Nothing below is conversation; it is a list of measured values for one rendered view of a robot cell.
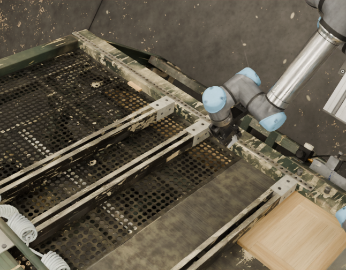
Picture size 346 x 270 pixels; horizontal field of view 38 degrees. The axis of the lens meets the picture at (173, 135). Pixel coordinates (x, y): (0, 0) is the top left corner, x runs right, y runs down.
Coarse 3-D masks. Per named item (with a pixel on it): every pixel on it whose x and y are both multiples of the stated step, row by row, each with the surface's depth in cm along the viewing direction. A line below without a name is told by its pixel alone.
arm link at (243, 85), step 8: (240, 72) 158; (248, 72) 156; (232, 80) 157; (240, 80) 156; (248, 80) 156; (256, 80) 156; (224, 88) 156; (232, 88) 156; (240, 88) 155; (248, 88) 154; (256, 88) 155; (232, 96) 156; (240, 96) 156; (248, 96) 154
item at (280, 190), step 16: (288, 176) 214; (272, 192) 206; (288, 192) 209; (256, 208) 201; (272, 208) 204; (240, 224) 190; (208, 240) 183; (224, 240) 184; (192, 256) 176; (208, 256) 177
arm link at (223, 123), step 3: (231, 114) 165; (228, 117) 162; (231, 117) 165; (210, 120) 165; (225, 120) 162; (228, 120) 163; (213, 123) 165; (216, 123) 163; (219, 123) 163; (222, 123) 163; (225, 123) 164; (228, 123) 165; (219, 126) 165; (222, 126) 165
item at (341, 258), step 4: (344, 252) 189; (340, 256) 188; (344, 256) 188; (336, 260) 186; (340, 260) 186; (344, 260) 186; (332, 264) 184; (336, 264) 185; (340, 264) 185; (344, 264) 185; (328, 268) 183; (332, 268) 183; (336, 268) 183; (340, 268) 183; (344, 268) 184
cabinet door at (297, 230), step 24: (288, 216) 203; (312, 216) 205; (240, 240) 191; (264, 240) 193; (288, 240) 194; (312, 240) 195; (336, 240) 196; (264, 264) 185; (288, 264) 185; (312, 264) 186
